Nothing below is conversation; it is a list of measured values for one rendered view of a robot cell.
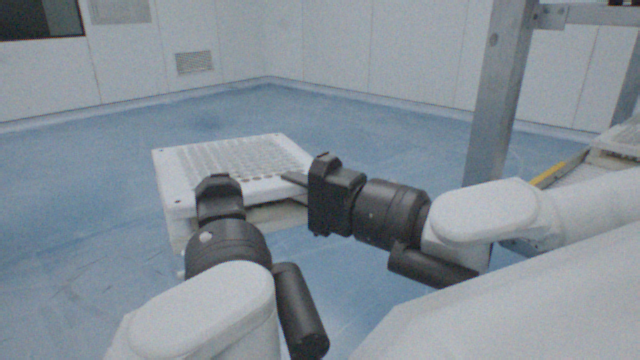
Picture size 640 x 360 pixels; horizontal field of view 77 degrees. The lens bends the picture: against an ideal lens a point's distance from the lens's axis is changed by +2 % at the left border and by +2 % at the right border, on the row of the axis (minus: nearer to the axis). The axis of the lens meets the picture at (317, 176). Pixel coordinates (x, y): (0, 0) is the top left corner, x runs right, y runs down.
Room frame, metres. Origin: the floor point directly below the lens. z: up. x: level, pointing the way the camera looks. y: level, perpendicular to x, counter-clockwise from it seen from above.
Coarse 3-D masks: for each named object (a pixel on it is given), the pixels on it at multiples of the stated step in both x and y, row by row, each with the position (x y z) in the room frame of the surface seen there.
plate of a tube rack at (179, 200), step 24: (192, 144) 0.69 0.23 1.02; (216, 144) 0.69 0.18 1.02; (288, 144) 0.69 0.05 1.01; (168, 168) 0.58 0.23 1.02; (168, 192) 0.49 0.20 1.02; (192, 192) 0.49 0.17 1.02; (264, 192) 0.50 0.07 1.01; (288, 192) 0.51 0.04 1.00; (168, 216) 0.44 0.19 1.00; (192, 216) 0.46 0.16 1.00
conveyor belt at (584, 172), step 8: (576, 168) 1.07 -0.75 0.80; (584, 168) 1.07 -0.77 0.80; (592, 168) 1.07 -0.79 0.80; (600, 168) 1.07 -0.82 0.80; (568, 176) 1.01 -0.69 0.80; (576, 176) 1.01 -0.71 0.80; (584, 176) 1.01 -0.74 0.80; (592, 176) 1.01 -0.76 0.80; (552, 184) 0.96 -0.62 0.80; (560, 184) 0.96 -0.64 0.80; (568, 184) 0.96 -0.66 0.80
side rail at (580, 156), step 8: (632, 120) 1.44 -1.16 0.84; (576, 152) 1.11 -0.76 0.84; (584, 152) 1.11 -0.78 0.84; (568, 160) 1.04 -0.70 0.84; (576, 160) 1.07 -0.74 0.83; (568, 168) 1.04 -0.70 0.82; (552, 176) 0.96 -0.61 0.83; (560, 176) 1.00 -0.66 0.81; (536, 184) 0.89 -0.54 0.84; (544, 184) 0.93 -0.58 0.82
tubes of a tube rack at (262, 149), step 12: (240, 144) 0.67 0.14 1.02; (252, 144) 0.66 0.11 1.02; (264, 144) 0.66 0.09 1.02; (192, 156) 0.61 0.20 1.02; (204, 156) 0.61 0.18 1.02; (216, 156) 0.61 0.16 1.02; (228, 156) 0.61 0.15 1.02; (240, 156) 0.61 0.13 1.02; (252, 156) 0.61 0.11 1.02; (264, 156) 0.60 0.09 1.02; (276, 156) 0.61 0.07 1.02; (204, 168) 0.55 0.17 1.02; (216, 168) 0.55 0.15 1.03; (228, 168) 0.56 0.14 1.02; (240, 168) 0.56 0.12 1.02; (252, 168) 0.56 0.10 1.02; (264, 168) 0.56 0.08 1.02
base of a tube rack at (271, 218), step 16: (160, 192) 0.58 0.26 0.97; (256, 208) 0.53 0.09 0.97; (272, 208) 0.53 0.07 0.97; (288, 208) 0.53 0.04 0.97; (304, 208) 0.53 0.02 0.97; (192, 224) 0.48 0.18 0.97; (256, 224) 0.49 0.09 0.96; (272, 224) 0.50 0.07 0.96; (288, 224) 0.51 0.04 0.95; (176, 240) 0.45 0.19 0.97
